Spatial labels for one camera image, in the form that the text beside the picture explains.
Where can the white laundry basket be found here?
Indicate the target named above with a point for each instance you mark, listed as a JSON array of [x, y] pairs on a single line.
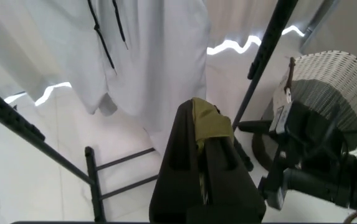
[[337, 71]]

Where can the green garment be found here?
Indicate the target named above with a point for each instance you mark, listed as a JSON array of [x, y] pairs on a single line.
[[209, 121]]

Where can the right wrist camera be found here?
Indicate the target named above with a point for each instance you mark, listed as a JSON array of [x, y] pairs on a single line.
[[315, 130]]

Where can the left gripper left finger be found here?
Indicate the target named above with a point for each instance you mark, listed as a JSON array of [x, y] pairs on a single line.
[[172, 186]]

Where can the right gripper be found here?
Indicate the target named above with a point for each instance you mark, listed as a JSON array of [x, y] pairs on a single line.
[[315, 186]]

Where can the white curtain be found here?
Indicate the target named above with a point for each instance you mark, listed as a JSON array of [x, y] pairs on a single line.
[[10, 46]]

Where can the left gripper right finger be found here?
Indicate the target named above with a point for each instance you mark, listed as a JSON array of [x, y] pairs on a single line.
[[231, 189]]

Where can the black clothes rack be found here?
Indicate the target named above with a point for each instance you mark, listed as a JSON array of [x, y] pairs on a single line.
[[10, 118]]

